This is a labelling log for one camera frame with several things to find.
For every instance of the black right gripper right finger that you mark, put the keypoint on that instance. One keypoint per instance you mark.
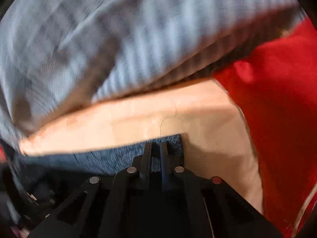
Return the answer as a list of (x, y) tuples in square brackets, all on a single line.
[(212, 207)]

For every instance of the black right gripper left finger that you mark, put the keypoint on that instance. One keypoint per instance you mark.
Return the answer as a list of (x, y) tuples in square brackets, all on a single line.
[(102, 206)]

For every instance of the black pants with blue trim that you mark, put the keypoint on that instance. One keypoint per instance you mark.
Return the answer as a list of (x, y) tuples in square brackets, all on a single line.
[(104, 162)]

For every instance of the peach bed sheet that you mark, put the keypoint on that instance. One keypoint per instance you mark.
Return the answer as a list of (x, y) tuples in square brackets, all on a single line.
[(215, 135)]

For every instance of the red embroidered pillow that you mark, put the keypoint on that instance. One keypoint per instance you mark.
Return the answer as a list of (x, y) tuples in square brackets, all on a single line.
[(275, 87)]

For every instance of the grey striped duvet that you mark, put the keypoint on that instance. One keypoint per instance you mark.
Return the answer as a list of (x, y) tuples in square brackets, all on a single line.
[(60, 55)]

